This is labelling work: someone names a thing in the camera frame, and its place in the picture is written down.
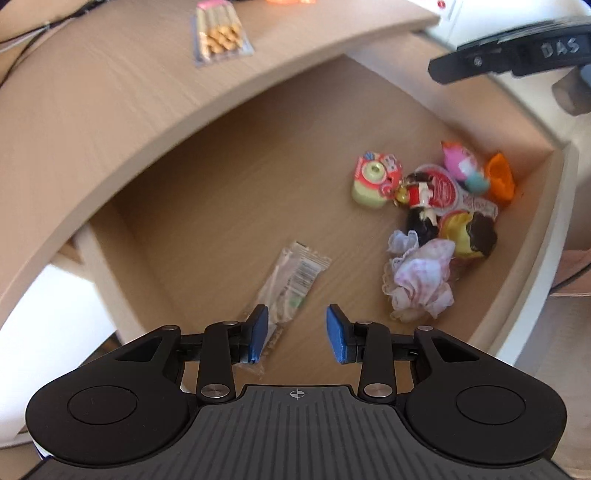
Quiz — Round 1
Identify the pink white lace cloth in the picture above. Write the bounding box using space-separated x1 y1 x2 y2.
382 230 455 323

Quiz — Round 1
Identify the clear snack wrapper packet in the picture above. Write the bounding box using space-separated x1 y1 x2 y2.
238 241 332 379

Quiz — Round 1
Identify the yellow pudding toy brown top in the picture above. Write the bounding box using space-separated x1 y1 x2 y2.
439 210 498 260

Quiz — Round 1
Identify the orange plastic shell half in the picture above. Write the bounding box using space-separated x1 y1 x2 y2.
484 152 516 207

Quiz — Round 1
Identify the pink mermaid figurine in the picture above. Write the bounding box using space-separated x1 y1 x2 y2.
441 141 490 195

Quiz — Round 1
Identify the red lid jelly cup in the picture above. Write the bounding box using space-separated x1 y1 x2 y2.
416 164 499 220

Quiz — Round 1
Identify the toy camera keychain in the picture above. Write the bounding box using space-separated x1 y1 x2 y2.
352 151 409 209

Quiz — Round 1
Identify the black-haired doll keychain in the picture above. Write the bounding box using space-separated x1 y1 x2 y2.
394 172 439 246

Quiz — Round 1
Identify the white cardboard box red print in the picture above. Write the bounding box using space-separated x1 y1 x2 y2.
412 0 487 47

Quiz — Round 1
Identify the wooden drawer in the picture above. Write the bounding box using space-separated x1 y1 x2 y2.
73 35 578 384

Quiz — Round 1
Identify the biscuit sticks snack pack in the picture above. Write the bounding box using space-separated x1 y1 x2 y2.
193 0 253 66

